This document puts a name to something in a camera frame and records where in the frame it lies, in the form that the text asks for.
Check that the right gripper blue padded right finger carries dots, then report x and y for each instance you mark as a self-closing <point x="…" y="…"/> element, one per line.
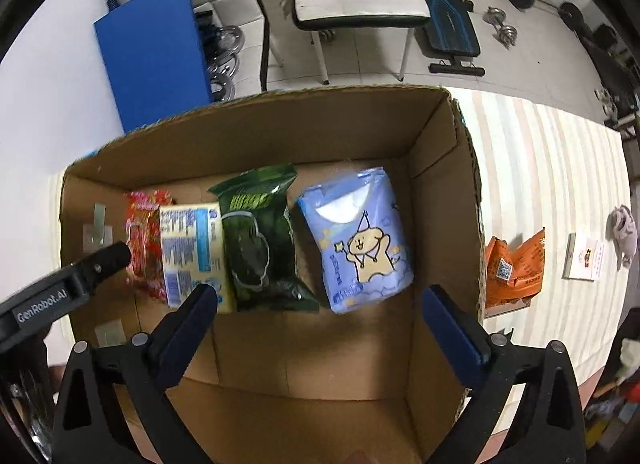
<point x="548" y="426"/>

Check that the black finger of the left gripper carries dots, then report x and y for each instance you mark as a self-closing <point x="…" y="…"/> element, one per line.
<point x="104" y="263"/>

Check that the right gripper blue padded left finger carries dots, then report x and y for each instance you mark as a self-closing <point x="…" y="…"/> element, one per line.
<point x="89" y="425"/>

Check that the red snack packet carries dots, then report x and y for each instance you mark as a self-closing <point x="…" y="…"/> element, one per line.
<point x="142" y="226"/>

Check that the blue white tissue pack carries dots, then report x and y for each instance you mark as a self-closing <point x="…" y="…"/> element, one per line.
<point x="192" y="243"/>

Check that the orange snack packet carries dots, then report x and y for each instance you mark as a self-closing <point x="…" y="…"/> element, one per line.
<point x="514" y="277"/>

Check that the white red cigarette carton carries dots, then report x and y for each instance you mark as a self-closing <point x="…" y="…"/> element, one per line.
<point x="584" y="257"/>

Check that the green wipes pack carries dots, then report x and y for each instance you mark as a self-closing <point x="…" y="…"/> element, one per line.
<point x="259" y="241"/>

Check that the purple fluffy cloth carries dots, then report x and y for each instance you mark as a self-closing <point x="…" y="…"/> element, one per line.
<point x="623" y="231"/>

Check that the blue cartoon tissue pack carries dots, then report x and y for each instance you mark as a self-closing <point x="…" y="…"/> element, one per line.
<point x="356" y="224"/>

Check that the open cardboard box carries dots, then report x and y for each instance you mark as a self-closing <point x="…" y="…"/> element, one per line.
<point x="292" y="387"/>

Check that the blue foam board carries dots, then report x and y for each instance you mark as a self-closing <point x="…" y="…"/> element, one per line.
<point x="154" y="60"/>

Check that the chrome weight plates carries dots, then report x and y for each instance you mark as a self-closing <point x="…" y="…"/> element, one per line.
<point x="222" y="47"/>

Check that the striped table cloth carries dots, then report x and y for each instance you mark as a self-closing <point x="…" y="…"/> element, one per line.
<point x="544" y="169"/>

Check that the white padded chair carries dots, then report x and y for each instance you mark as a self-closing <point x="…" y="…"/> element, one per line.
<point x="318" y="17"/>

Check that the chrome dumbbell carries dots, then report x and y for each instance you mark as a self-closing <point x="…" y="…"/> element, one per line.
<point x="507" y="35"/>
<point x="494" y="16"/>

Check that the black blue weight bench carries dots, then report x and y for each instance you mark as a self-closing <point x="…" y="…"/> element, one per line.
<point x="449" y="32"/>

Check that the floor barbell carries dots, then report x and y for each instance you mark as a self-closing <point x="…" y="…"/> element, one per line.
<point x="568" y="12"/>

